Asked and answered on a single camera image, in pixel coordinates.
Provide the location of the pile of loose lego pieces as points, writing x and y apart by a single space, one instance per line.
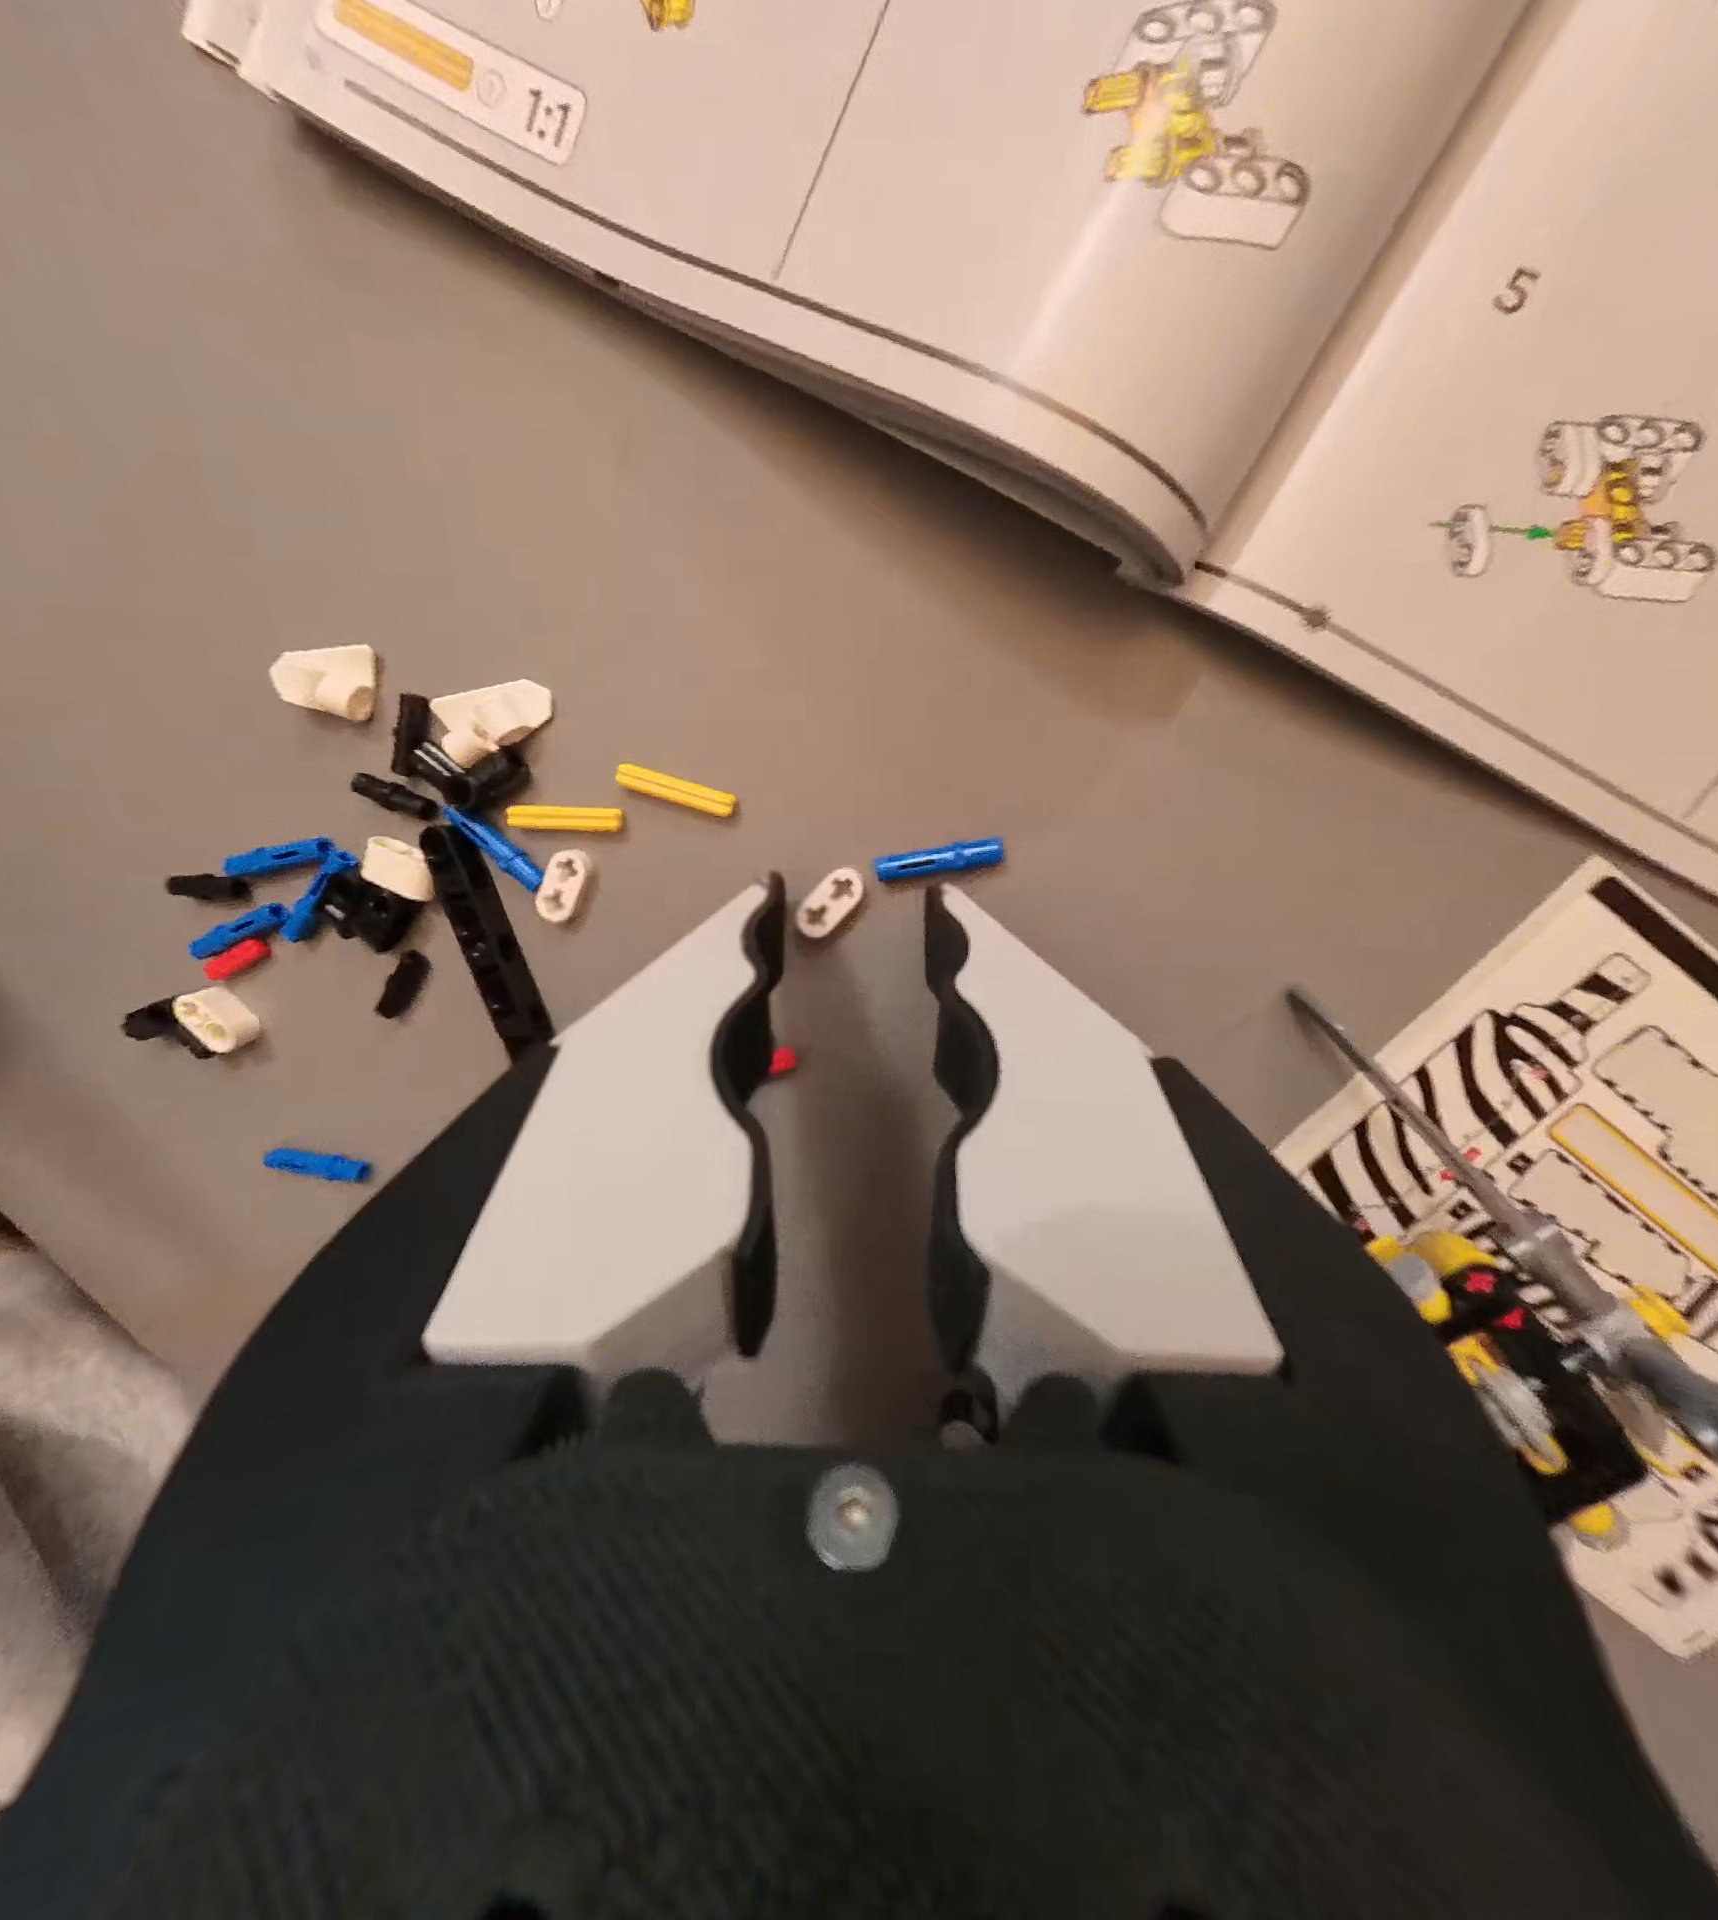
485 930

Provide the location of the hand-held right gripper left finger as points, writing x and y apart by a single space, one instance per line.
605 1201

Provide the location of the zebra sticker sheet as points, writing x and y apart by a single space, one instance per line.
1669 1081

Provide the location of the zebra striped lego helicopter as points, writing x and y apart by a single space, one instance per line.
1513 1351

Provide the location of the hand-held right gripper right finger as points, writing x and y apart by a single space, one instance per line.
1114 1214

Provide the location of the blue lego pin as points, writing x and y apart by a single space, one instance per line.
939 862
317 1162

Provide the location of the white small lego connector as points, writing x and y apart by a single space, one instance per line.
833 905

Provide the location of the lego instruction booklet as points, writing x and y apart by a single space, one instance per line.
948 181

